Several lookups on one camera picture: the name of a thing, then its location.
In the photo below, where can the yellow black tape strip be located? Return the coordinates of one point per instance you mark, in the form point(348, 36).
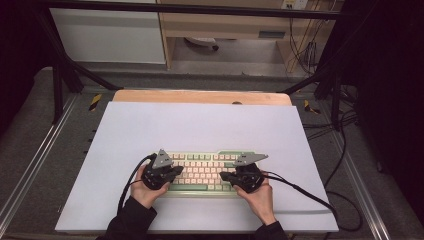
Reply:
point(310, 107)
point(95, 102)

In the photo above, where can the white cabinet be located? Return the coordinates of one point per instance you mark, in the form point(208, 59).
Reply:
point(106, 36)

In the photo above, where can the white power strip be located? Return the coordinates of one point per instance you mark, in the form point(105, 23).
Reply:
point(295, 4)

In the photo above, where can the wooden desk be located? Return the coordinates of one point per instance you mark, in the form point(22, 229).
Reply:
point(216, 25)

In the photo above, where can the chair base with caster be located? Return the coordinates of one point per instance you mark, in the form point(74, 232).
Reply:
point(201, 41)

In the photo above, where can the person's left hand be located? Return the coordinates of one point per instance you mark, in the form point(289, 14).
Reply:
point(143, 195)

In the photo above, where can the green and pink keyboard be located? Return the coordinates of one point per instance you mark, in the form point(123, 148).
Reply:
point(203, 173)

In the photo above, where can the white table board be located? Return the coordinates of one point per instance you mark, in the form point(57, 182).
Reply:
point(200, 126)

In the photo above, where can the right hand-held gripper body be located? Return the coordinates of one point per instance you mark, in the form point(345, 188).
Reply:
point(248, 178)

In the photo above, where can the aluminium rail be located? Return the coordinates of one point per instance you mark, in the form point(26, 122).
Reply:
point(360, 180)
point(40, 156)

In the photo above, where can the person's right hand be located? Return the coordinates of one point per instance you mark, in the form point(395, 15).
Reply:
point(260, 200)

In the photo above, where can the black metal frame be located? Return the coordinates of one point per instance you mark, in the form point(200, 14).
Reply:
point(200, 9)

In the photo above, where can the wooden table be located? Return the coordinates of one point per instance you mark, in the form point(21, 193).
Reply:
point(200, 97)

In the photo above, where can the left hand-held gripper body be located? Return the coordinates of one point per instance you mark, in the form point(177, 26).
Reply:
point(156, 176)

